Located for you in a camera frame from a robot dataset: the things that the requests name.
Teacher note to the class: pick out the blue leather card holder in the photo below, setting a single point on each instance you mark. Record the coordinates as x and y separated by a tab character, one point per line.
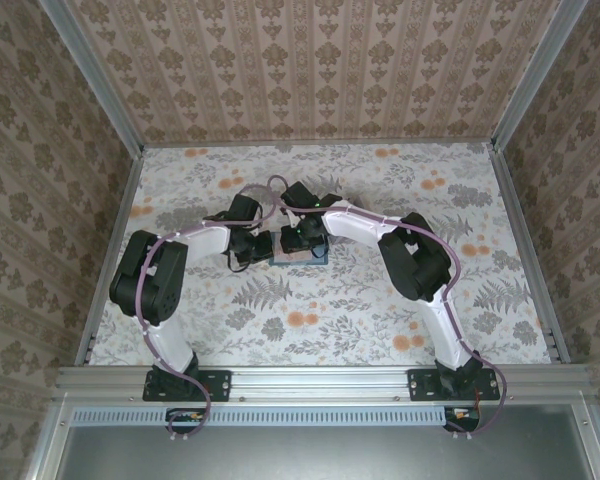
295	257

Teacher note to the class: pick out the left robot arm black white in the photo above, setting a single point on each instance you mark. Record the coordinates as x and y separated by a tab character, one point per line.
172	345

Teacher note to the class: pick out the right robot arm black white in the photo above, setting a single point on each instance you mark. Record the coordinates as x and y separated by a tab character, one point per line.
445	335

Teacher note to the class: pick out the black wiring connector box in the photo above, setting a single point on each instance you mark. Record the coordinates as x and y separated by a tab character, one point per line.
462	417
185	417

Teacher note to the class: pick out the grey metal sheet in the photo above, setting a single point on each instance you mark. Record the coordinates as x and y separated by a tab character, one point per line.
320	455

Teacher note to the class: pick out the aluminium side frame rail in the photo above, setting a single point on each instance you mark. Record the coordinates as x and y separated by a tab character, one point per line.
520	225
125	200

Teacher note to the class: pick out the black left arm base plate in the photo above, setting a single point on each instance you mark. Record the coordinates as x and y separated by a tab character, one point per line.
215	385

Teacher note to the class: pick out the aluminium wide frame rail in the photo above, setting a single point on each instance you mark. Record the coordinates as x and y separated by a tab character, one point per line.
320	382

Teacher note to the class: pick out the aluminium upright frame post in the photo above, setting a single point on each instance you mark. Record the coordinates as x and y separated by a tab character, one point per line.
535	75
102	75

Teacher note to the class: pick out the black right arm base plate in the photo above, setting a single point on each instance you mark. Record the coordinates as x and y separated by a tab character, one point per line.
422	385

